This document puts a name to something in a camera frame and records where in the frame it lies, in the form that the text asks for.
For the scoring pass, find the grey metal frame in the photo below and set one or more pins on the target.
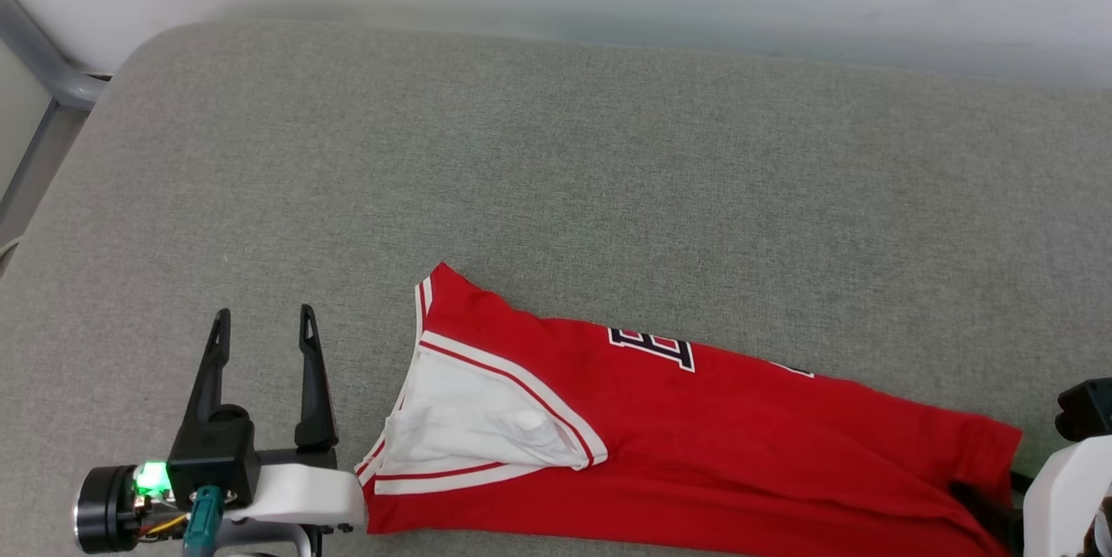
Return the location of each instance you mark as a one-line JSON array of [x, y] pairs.
[[43, 70]]

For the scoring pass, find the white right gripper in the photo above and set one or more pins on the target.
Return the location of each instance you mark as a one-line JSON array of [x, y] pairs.
[[1073, 496]]

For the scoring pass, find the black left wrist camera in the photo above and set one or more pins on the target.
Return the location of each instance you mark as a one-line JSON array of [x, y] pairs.
[[213, 461]]

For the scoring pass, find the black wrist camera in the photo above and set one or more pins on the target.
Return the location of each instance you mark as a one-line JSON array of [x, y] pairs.
[[1086, 409], [213, 461]]

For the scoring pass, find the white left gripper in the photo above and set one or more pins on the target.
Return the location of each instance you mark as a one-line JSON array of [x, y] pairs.
[[304, 492]]

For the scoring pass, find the red Bulls basketball jersey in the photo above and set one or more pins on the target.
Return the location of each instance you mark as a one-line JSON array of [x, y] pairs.
[[695, 435]]

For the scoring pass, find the grey fabric sofa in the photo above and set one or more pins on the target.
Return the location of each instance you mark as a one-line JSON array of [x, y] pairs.
[[608, 192]]

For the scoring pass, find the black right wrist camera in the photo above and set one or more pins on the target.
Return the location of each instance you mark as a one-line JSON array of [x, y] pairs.
[[1086, 409]]

